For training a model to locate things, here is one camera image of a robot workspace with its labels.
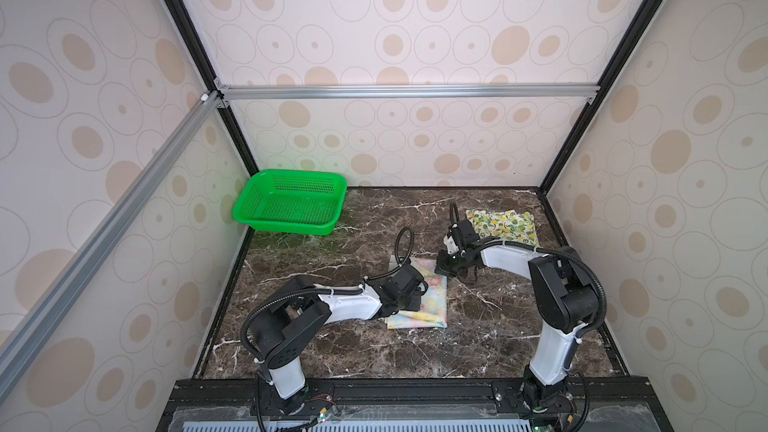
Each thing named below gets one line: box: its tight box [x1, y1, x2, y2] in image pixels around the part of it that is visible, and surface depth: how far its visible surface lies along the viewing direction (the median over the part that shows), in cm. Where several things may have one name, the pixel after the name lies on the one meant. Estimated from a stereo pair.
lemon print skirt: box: [465, 209, 541, 247], surface depth 108 cm
